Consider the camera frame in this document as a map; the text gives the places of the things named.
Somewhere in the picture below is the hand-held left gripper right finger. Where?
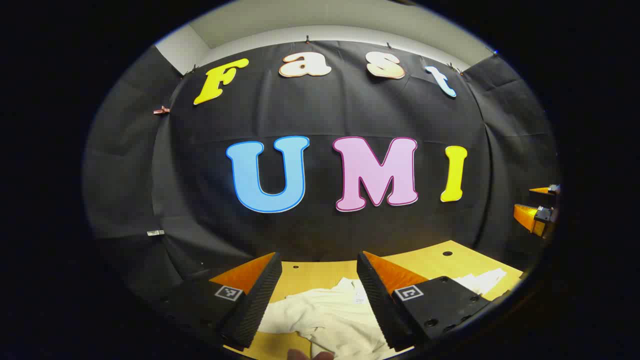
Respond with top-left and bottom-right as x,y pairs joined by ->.
356,251 -> 493,352

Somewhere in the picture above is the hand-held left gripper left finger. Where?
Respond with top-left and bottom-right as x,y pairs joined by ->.
160,251 -> 283,351

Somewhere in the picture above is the black backdrop cloth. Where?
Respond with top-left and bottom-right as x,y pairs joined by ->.
82,40 -> 561,301

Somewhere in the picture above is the cream white zip sweatshirt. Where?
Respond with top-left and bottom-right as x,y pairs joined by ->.
257,268 -> 508,360

